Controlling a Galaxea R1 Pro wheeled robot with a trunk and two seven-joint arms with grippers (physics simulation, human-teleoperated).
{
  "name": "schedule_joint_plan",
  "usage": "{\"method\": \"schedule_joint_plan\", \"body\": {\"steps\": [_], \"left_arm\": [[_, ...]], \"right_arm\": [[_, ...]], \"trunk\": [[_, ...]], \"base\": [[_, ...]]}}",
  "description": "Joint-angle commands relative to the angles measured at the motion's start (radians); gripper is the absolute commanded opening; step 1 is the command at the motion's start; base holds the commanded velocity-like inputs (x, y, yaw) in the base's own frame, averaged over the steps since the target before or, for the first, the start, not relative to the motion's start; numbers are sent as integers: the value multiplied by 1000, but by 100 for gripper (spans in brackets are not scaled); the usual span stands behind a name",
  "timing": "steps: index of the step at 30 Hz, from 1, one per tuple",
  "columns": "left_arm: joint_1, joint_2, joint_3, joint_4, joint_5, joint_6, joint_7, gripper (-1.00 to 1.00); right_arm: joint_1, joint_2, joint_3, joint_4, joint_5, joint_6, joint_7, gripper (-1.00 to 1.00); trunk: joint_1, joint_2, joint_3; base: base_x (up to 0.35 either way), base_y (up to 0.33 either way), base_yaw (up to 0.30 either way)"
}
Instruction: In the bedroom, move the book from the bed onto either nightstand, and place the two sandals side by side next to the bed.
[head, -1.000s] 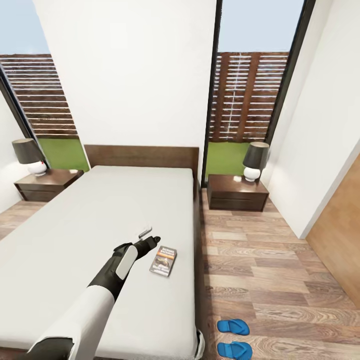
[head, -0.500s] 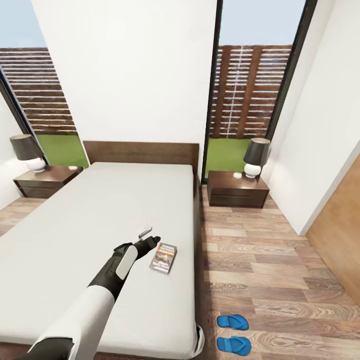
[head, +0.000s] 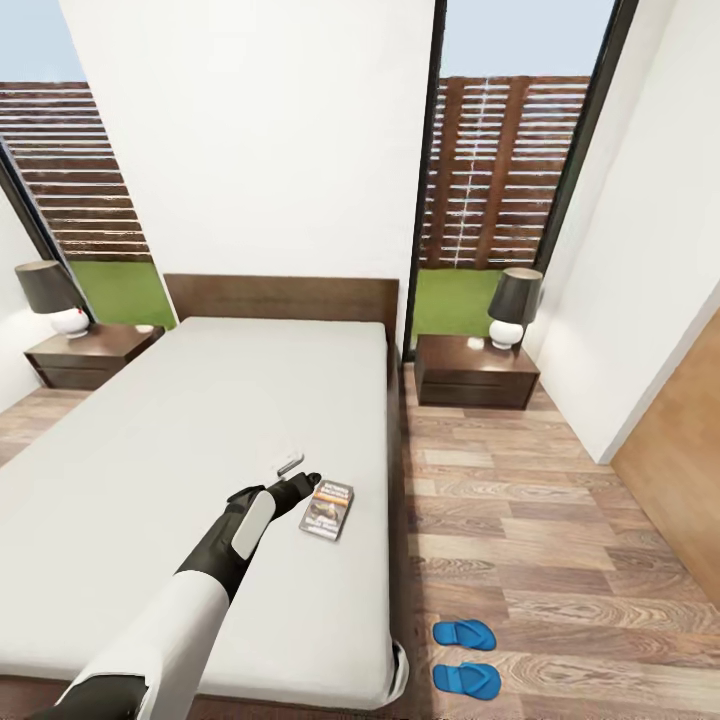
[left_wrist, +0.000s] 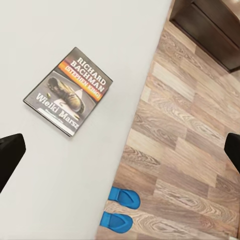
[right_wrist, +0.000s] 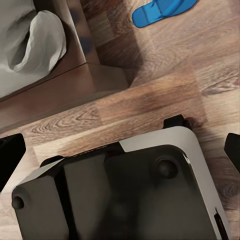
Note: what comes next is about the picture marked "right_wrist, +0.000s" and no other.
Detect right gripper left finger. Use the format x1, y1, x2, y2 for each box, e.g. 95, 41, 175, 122
0, 133, 26, 193

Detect sandal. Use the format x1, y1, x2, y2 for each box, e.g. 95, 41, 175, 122
131, 0, 198, 28

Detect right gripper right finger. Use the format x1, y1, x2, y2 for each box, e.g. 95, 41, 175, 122
224, 133, 240, 173

